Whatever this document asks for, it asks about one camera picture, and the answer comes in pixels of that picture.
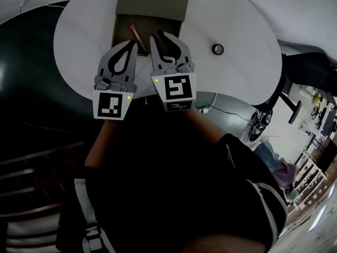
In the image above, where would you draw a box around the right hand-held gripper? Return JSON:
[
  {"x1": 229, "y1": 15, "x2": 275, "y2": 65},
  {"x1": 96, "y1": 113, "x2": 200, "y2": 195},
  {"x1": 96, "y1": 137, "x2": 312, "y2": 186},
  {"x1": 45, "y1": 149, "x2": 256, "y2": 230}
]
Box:
[{"x1": 149, "y1": 30, "x2": 197, "y2": 112}]

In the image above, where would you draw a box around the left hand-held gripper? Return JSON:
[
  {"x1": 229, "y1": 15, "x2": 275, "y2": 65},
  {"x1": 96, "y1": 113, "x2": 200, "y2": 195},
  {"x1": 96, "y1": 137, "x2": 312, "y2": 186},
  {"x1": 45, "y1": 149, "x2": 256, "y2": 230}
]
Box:
[{"x1": 92, "y1": 39, "x2": 138, "y2": 121}]

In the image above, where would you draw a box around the pink makeup brush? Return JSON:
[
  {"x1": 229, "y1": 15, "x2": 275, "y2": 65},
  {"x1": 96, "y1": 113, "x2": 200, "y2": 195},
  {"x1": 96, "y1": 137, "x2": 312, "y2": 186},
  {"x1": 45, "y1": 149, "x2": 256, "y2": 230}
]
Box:
[{"x1": 128, "y1": 23, "x2": 146, "y2": 51}]

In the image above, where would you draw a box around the brown cardboard box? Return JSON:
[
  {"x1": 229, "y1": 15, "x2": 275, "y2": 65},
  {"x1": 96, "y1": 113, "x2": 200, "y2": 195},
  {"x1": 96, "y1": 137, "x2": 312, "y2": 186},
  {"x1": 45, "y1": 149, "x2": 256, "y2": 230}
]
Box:
[{"x1": 111, "y1": 0, "x2": 192, "y2": 58}]

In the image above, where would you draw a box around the person's right forearm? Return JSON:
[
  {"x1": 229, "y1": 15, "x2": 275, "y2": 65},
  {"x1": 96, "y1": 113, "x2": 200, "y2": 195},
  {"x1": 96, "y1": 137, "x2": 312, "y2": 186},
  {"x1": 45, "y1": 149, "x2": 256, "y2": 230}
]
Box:
[{"x1": 184, "y1": 108, "x2": 227, "y2": 145}]

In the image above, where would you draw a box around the person's left forearm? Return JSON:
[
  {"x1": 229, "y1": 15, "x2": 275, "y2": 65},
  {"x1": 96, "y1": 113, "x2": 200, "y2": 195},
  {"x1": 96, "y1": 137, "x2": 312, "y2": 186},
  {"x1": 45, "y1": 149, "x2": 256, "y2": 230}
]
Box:
[{"x1": 83, "y1": 118, "x2": 118, "y2": 169}]

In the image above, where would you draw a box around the black and white floor device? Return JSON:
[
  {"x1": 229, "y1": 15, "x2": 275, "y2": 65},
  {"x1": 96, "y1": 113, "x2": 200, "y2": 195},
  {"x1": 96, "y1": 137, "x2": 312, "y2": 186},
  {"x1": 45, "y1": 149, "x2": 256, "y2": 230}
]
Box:
[{"x1": 248, "y1": 109, "x2": 274, "y2": 142}]

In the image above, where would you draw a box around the person's black shirt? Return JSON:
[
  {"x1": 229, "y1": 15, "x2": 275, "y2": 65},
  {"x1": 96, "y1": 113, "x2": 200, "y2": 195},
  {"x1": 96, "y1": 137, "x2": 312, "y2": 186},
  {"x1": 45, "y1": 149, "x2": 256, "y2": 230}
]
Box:
[{"x1": 56, "y1": 95, "x2": 288, "y2": 253}]

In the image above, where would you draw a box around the black table leg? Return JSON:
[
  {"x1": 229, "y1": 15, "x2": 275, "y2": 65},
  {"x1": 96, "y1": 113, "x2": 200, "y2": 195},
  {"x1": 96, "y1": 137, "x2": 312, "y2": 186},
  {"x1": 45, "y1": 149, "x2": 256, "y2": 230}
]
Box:
[{"x1": 272, "y1": 71, "x2": 302, "y2": 125}]

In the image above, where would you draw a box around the dark wooden slatted bench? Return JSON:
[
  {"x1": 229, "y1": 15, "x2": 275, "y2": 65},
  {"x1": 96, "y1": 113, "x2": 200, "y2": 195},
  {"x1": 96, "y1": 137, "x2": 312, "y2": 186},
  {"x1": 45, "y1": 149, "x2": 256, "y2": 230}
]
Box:
[{"x1": 0, "y1": 140, "x2": 85, "y2": 221}]

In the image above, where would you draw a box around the black desk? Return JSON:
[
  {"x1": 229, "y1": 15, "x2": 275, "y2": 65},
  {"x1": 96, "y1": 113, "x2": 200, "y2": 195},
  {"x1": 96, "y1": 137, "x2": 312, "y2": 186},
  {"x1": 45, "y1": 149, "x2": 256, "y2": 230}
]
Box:
[{"x1": 280, "y1": 51, "x2": 337, "y2": 92}]

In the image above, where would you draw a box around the white shelf rack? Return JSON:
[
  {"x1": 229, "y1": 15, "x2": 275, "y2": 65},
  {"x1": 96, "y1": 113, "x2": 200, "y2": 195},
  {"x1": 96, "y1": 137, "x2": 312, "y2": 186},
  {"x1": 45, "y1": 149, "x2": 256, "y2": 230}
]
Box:
[{"x1": 285, "y1": 140, "x2": 330, "y2": 212}]

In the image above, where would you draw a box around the white cable with plug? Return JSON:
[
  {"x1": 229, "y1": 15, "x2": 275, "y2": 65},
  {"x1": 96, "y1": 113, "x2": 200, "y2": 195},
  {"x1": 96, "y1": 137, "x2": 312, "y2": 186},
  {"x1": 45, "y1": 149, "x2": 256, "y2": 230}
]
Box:
[{"x1": 194, "y1": 92, "x2": 251, "y2": 122}]

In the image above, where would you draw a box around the grey shoulder strap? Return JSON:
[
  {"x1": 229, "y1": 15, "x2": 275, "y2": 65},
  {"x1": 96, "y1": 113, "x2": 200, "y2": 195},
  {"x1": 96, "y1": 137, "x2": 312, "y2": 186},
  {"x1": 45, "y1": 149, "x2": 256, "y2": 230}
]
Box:
[{"x1": 73, "y1": 177, "x2": 104, "y2": 253}]

